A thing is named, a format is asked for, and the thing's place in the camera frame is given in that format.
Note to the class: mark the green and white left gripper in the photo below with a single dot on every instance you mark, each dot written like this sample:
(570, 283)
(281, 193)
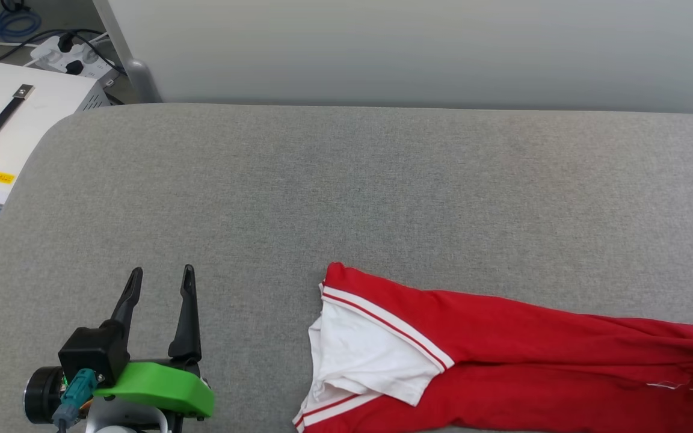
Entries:
(160, 391)

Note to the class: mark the red and white jersey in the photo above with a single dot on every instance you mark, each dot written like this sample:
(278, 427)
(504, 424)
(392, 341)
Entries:
(503, 343)

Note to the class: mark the light grey fabric sofa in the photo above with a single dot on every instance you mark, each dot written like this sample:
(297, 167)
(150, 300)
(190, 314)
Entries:
(322, 180)

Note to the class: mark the white power strip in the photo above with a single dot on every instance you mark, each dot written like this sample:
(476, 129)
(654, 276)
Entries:
(73, 57)

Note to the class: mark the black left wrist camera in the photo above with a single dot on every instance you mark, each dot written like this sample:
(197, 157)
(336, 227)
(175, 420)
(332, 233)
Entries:
(88, 355)

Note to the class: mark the grey metal frame post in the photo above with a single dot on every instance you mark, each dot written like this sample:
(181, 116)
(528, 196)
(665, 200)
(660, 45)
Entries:
(133, 60)

